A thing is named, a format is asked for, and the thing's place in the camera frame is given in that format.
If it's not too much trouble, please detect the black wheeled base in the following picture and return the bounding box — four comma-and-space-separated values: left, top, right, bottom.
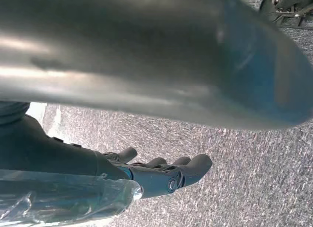
259, 0, 313, 29

